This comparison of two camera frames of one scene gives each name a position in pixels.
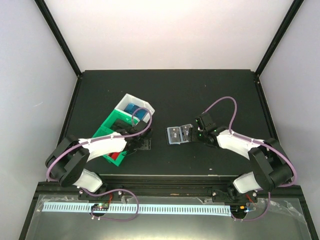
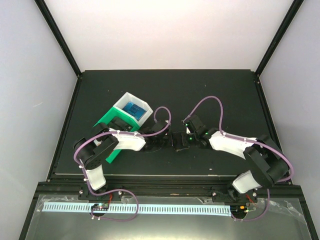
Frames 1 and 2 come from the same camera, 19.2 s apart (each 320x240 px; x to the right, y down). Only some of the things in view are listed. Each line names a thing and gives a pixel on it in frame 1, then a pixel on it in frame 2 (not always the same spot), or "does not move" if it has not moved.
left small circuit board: (100, 207) does not move
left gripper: (146, 145) → (169, 144)
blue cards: (139, 114) does not move
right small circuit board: (238, 209) does not move
